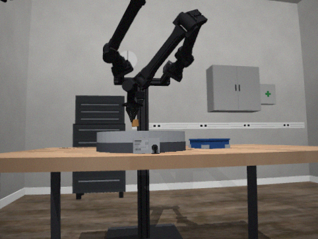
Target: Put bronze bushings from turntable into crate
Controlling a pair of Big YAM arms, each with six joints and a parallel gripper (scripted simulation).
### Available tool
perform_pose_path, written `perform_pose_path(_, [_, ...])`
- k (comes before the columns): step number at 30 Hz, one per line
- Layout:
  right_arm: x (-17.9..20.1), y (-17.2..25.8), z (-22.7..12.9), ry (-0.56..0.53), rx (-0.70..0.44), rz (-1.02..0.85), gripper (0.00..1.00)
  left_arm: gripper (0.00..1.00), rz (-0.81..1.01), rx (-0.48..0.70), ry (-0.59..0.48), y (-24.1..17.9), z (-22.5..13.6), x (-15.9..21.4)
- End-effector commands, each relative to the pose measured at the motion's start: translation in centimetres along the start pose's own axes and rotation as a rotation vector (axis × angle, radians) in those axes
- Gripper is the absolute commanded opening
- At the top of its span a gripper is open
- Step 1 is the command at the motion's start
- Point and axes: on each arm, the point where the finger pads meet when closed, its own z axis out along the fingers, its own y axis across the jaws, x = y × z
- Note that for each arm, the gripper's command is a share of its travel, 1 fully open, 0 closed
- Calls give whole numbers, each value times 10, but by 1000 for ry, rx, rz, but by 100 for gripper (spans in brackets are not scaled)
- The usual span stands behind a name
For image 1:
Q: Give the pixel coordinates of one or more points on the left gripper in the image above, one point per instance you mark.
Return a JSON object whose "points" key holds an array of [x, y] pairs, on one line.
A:
{"points": [[133, 108]]}

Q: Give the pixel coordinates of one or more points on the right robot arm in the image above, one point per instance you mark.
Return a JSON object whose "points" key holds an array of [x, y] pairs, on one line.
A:
{"points": [[110, 50]]}

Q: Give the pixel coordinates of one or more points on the blue open tray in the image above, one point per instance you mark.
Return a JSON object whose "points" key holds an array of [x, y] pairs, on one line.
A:
{"points": [[213, 143]]}

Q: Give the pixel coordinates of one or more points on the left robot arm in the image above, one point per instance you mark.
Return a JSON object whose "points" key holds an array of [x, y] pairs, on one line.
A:
{"points": [[189, 30]]}

